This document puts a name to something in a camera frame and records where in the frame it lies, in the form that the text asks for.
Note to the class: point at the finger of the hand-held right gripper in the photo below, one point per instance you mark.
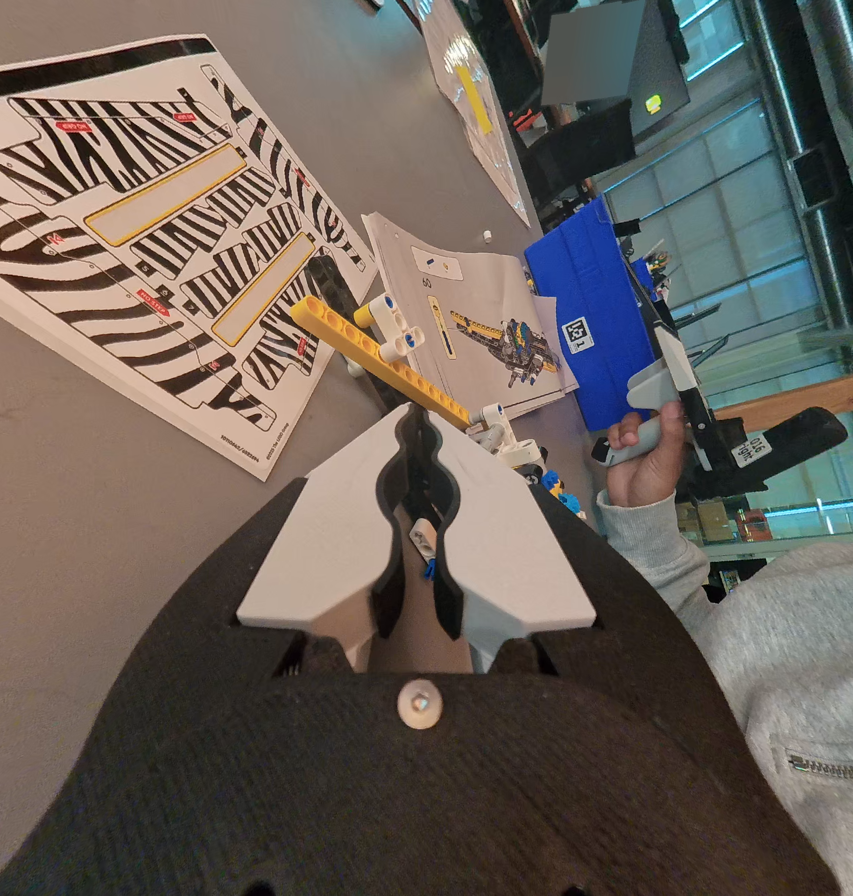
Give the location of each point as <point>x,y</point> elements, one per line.
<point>678,364</point>
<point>650,388</point>

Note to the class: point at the lego instruction booklet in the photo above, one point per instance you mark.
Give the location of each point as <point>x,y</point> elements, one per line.
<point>482,287</point>

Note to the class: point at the wooden rail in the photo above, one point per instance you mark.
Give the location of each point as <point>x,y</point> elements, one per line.
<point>783,399</point>

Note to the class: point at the blue box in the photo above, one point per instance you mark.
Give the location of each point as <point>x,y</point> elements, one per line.
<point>580,280</point>

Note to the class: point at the person's right forearm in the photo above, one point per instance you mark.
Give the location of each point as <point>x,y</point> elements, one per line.
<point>650,553</point>

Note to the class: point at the person's grey hoodie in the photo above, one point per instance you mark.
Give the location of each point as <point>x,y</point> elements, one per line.
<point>804,665</point>

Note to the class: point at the yellow black lego model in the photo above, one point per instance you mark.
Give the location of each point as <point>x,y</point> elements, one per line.
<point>377,353</point>

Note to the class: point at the zebra striped sticker sheet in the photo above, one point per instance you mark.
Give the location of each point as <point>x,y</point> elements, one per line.
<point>153,210</point>

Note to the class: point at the clear plastic bag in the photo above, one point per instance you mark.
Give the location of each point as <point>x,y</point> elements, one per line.
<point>482,154</point>

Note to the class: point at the person's right hand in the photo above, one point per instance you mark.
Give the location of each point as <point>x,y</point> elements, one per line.
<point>650,483</point>

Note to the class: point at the pen holder with pens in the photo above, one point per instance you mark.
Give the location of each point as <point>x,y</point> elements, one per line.
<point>661,262</point>

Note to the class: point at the black office chair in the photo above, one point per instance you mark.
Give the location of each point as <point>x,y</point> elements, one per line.
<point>580,150</point>

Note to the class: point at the silver ventilation ducts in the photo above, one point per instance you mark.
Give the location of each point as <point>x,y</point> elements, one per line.
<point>825,140</point>

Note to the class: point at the black monitor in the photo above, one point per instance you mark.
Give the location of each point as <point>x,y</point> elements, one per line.
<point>671,70</point>

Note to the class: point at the small orange object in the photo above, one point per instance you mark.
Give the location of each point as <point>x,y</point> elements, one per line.
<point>528,119</point>

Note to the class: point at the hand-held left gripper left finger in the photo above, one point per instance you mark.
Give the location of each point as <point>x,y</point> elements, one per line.
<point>307,560</point>

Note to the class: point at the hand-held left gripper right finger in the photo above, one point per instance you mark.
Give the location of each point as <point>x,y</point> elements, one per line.
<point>517,560</point>

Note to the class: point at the brown cardboard box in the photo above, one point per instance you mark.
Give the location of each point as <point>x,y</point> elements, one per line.
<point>713,521</point>

